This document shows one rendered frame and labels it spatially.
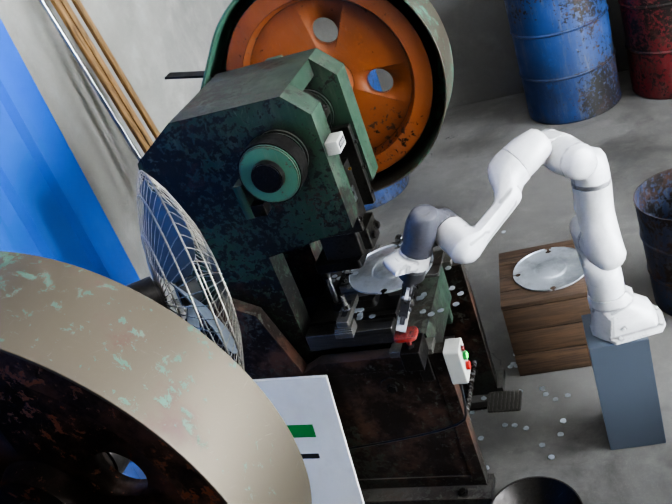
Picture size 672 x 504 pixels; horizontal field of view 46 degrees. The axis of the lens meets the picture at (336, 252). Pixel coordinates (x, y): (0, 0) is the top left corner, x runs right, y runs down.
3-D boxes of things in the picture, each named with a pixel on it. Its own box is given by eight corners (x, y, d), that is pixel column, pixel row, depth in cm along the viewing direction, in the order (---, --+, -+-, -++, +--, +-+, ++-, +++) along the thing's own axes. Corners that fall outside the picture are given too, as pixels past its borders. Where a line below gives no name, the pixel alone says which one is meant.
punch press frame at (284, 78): (477, 364, 303) (375, 30, 241) (465, 447, 269) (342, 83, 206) (292, 381, 333) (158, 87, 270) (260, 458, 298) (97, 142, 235)
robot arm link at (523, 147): (567, 109, 208) (532, 95, 222) (516, 155, 208) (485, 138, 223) (597, 159, 218) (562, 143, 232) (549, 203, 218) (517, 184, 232)
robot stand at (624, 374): (654, 405, 278) (637, 304, 257) (666, 443, 263) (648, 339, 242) (602, 413, 283) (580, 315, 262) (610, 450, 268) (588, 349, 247)
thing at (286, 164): (358, 105, 268) (343, 55, 260) (305, 202, 215) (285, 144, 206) (310, 114, 274) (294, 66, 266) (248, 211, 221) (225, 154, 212)
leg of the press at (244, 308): (496, 478, 274) (428, 266, 232) (493, 505, 265) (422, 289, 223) (262, 486, 308) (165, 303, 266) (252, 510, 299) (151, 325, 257)
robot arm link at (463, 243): (496, 142, 216) (412, 219, 216) (542, 175, 203) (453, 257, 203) (508, 166, 224) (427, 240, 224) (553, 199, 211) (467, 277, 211)
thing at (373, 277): (359, 251, 279) (358, 249, 278) (438, 238, 268) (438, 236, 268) (340, 299, 255) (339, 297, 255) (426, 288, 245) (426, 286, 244)
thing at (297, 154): (326, 188, 228) (300, 118, 218) (316, 208, 219) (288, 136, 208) (258, 201, 236) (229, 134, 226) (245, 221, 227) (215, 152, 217)
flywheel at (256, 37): (206, 41, 291) (329, 186, 313) (185, 60, 275) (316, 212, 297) (354, -87, 254) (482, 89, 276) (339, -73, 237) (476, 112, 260)
